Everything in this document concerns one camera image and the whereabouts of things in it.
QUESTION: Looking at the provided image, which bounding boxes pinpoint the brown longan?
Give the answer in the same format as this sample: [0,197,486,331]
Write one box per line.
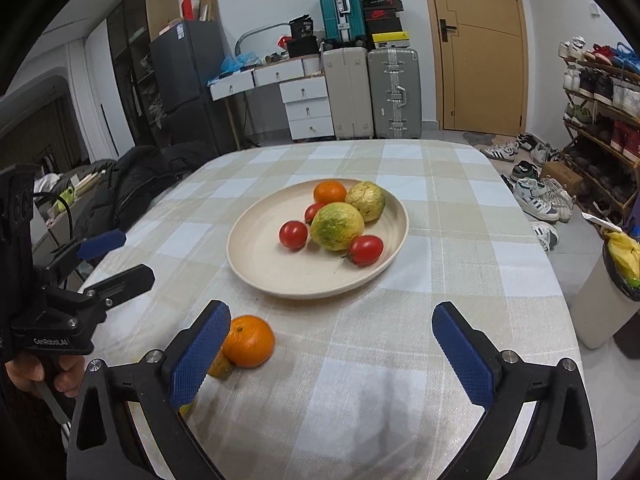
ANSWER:
[207,351,235,382]

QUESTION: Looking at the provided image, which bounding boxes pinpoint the large orange tangerine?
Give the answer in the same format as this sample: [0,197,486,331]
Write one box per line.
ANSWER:
[221,315,276,368]

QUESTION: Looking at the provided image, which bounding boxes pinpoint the cherry tomato top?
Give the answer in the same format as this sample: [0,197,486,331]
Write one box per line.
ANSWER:
[279,220,308,252]

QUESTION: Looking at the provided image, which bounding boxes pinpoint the cherry tomato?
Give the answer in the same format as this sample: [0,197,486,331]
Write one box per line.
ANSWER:
[304,203,324,226]
[345,235,384,266]
[279,220,308,252]

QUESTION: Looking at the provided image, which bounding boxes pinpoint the yellow green guava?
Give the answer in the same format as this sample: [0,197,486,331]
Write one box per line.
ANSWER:
[310,203,364,252]

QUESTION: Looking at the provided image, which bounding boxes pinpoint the small orange tangerine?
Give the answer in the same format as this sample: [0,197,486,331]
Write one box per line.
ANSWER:
[314,180,347,204]

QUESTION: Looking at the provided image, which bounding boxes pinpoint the wrinkled golden passion fruit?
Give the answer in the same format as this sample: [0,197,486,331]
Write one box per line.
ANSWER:
[345,181,386,223]

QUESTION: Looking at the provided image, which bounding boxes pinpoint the smooth yellow large fruit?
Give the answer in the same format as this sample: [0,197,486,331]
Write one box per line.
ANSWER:
[179,396,196,418]

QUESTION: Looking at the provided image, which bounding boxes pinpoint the person's left hand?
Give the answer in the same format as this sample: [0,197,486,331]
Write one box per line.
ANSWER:
[4,353,85,399]

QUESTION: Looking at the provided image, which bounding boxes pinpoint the black jacket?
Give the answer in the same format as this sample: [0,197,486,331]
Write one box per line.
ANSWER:
[74,141,215,238]

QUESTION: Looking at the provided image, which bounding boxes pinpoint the white trash bin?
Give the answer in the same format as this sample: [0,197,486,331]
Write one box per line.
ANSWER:
[570,231,639,349]

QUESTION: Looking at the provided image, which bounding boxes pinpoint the cream round plate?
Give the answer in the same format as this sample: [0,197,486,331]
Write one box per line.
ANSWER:
[226,178,410,302]

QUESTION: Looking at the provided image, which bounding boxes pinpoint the dark grey refrigerator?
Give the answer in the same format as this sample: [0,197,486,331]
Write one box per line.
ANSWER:
[151,21,238,156]

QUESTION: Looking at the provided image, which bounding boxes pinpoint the checkered beige tablecloth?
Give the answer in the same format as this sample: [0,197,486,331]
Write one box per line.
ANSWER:
[91,140,579,479]

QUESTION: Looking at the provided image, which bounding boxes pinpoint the white green sneaker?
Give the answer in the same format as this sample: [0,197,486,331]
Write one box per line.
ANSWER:
[513,178,574,223]

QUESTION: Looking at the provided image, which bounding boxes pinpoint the dark tall cabinet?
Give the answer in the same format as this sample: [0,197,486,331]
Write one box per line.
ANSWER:
[106,0,180,146]

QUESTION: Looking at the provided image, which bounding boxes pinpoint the white drawer desk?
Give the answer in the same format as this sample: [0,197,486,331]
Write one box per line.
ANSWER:
[208,54,335,143]

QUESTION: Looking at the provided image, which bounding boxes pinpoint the beige suitcase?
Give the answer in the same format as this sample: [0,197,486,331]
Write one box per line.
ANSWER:
[322,47,374,140]

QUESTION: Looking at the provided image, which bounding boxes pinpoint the teal suitcase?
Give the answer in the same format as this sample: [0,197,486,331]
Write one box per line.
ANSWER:
[319,0,367,47]

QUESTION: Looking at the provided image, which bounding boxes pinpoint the silver suitcase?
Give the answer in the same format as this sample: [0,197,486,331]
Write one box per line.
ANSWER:
[368,48,422,139]

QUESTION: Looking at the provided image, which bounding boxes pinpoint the stacked shoe boxes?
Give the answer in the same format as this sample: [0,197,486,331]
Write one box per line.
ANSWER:
[361,0,404,50]

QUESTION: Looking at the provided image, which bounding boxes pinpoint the wooden shoe rack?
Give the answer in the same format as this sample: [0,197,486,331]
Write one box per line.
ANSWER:
[562,58,639,221]

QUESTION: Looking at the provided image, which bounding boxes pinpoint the wooden door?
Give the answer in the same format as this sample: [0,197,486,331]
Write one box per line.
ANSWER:
[427,0,528,136]

